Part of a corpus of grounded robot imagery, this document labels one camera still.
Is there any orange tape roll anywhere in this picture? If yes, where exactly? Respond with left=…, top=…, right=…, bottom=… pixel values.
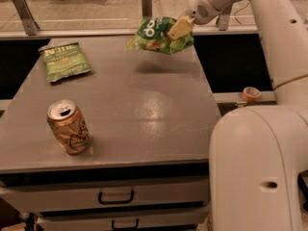
left=243, top=87, right=261, bottom=102

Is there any orange soda can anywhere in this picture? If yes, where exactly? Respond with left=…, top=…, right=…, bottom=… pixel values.
left=47, top=99, right=90, bottom=155

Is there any green rice chip bag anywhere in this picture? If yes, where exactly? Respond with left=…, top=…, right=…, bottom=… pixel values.
left=126, top=16, right=194, bottom=55

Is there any middle metal bracket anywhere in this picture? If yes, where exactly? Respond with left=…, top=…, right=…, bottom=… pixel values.
left=141, top=0, right=152, bottom=19

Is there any grey drawer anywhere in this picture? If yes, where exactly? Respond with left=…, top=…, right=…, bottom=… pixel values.
left=0, top=177, right=209, bottom=213
left=37, top=207, right=208, bottom=231

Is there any right metal bracket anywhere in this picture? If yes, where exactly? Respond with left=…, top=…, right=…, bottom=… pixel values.
left=216, top=4, right=232, bottom=31

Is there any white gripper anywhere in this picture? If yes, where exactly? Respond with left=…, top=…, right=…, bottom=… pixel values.
left=167, top=0, right=220, bottom=40

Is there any lower grey drawer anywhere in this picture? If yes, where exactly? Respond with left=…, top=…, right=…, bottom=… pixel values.
left=37, top=207, right=208, bottom=231

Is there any left metal bracket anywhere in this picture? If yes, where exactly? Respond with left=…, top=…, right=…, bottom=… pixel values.
left=12, top=0, right=39, bottom=36

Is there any metal bracket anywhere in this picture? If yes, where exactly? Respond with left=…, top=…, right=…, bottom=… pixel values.
left=12, top=0, right=39, bottom=36
left=141, top=0, right=152, bottom=19
left=216, top=4, right=232, bottom=31

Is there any upper grey drawer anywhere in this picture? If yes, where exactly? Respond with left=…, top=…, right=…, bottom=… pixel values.
left=0, top=177, right=209, bottom=213

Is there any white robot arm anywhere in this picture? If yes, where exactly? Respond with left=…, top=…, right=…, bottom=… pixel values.
left=171, top=0, right=308, bottom=231

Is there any green jalapeno chip bag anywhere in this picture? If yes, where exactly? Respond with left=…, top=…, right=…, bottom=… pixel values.
left=39, top=42, right=91, bottom=83

